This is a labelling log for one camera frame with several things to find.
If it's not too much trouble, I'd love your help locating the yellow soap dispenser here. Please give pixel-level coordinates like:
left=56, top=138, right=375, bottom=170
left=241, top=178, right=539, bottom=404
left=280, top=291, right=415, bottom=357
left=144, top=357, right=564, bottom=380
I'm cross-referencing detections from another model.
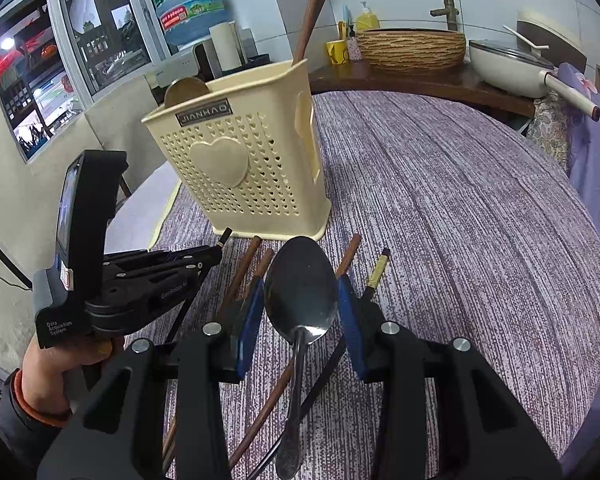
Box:
left=355, top=1, right=379, bottom=32

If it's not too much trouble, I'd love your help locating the person's left hand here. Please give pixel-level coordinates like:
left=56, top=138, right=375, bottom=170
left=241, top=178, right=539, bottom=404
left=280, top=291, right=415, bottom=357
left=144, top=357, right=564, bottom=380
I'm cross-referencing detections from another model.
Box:
left=21, top=332, right=127, bottom=417

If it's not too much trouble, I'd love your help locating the toothbrush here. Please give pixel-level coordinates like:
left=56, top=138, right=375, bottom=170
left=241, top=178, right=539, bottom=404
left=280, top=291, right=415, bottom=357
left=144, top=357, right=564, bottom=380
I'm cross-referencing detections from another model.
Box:
left=337, top=5, right=357, bottom=42

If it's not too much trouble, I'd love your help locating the blue water jug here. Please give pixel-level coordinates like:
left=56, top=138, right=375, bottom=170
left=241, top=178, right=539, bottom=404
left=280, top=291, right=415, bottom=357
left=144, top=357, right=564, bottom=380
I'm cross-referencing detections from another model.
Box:
left=146, top=0, right=233, bottom=47

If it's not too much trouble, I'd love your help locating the white cloth with yellow edge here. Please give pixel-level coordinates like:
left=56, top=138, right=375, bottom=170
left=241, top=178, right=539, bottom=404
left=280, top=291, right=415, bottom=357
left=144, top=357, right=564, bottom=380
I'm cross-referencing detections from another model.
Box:
left=105, top=165, right=183, bottom=251

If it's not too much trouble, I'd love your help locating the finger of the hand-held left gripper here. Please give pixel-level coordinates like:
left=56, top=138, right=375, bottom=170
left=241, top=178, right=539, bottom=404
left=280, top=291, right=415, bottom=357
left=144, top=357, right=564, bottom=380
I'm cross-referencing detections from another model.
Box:
left=104, top=244, right=225, bottom=267
left=110, top=263, right=204, bottom=287

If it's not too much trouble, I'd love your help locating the white paper roll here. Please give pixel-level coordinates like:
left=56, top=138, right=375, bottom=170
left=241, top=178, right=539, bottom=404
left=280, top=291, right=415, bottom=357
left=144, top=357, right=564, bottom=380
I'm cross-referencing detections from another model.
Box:
left=209, top=20, right=248, bottom=72

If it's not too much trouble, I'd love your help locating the paisley cloth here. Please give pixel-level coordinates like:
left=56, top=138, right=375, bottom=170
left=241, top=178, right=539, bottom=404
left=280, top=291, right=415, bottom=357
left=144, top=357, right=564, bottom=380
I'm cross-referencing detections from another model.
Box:
left=526, top=95, right=571, bottom=171

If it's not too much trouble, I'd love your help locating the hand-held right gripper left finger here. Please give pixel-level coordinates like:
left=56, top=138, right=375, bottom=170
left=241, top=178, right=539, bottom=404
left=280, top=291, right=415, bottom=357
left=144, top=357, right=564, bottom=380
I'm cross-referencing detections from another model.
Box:
left=37, top=276, right=267, bottom=480

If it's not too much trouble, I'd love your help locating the woven pattern wash basin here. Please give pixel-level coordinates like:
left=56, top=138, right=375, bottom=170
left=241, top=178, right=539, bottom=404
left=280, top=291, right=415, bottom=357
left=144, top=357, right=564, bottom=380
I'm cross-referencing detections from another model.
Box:
left=355, top=29, right=467, bottom=71

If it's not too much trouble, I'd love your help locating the white water dispenser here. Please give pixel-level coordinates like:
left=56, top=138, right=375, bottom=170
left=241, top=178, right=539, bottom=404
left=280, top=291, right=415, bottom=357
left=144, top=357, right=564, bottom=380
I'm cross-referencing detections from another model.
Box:
left=145, top=52, right=271, bottom=92

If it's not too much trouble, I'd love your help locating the yellow cup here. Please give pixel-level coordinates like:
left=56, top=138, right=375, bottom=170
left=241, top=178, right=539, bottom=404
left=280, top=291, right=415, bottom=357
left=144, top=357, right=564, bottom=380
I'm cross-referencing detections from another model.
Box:
left=326, top=39, right=352, bottom=66

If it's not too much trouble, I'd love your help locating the brown wooden counter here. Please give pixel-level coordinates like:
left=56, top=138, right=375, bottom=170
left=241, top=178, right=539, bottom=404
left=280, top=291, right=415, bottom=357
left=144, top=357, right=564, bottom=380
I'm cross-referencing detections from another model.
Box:
left=307, top=62, right=537, bottom=120

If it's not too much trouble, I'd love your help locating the person's left forearm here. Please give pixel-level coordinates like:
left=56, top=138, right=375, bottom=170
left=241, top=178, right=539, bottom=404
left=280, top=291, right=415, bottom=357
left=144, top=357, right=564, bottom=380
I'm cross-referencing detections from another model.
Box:
left=0, top=367, right=73, bottom=480

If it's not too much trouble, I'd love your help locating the cream pan with lid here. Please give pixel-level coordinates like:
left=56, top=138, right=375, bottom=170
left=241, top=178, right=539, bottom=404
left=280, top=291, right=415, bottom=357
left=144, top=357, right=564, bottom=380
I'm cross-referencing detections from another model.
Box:
left=468, top=39, right=600, bottom=122

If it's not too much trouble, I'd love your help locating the sliding window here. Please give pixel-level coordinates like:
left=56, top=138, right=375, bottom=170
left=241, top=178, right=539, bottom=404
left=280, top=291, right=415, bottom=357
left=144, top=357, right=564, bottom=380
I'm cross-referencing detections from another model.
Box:
left=0, top=0, right=181, bottom=163

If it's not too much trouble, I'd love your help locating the white ladle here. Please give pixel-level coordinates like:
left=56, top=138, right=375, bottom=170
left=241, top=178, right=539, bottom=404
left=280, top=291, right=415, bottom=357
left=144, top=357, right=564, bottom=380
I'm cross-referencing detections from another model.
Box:
left=502, top=24, right=551, bottom=51

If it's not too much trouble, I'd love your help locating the cream and brown board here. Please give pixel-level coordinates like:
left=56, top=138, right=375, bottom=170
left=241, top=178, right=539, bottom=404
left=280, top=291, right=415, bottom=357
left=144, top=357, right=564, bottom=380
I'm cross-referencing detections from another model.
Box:
left=516, top=9, right=588, bottom=63

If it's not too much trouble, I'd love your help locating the cream plastic utensil holder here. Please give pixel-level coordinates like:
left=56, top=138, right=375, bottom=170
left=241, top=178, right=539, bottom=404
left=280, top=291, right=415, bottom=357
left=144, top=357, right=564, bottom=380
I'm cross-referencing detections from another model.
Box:
left=141, top=59, right=333, bottom=240

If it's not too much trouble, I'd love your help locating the purple striped tablecloth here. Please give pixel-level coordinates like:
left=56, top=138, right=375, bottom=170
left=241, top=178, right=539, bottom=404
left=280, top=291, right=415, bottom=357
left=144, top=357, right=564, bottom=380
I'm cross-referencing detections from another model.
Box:
left=125, top=91, right=600, bottom=480

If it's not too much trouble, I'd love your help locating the bronze faucet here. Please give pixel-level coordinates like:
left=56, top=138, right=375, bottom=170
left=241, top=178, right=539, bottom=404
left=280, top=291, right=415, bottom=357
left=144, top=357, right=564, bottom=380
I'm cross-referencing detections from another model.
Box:
left=429, top=0, right=460, bottom=31

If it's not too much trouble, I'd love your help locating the wooden handled metal spoon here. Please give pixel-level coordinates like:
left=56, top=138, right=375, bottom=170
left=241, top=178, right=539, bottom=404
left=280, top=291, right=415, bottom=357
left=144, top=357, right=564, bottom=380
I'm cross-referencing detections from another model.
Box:
left=163, top=76, right=212, bottom=108

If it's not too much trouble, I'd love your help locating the all metal spoon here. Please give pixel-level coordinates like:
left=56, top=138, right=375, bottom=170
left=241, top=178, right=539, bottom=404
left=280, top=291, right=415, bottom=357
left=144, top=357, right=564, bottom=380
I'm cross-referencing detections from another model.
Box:
left=264, top=236, right=340, bottom=480

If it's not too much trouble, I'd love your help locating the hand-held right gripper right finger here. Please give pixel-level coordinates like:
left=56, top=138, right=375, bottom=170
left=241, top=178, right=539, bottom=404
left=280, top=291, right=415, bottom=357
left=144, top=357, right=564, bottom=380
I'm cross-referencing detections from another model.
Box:
left=336, top=274, right=565, bottom=480

